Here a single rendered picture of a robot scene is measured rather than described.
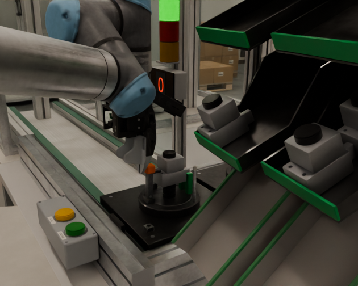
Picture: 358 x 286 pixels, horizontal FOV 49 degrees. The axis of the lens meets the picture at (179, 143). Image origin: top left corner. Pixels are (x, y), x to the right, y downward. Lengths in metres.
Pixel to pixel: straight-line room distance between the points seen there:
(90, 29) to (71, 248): 0.42
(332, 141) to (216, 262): 0.30
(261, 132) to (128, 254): 0.35
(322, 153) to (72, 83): 0.31
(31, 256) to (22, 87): 0.58
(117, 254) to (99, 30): 0.40
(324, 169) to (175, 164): 0.45
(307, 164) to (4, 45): 0.35
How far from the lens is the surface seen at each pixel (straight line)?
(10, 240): 1.06
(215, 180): 1.03
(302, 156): 0.46
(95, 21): 0.66
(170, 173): 0.86
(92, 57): 0.55
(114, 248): 0.79
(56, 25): 0.68
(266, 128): 0.61
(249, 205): 0.68
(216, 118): 0.58
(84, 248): 0.84
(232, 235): 0.67
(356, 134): 0.51
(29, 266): 0.96
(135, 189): 0.98
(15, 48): 0.47
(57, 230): 0.87
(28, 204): 1.22
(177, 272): 0.78
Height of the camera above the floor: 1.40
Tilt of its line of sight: 19 degrees down
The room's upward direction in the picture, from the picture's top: straight up
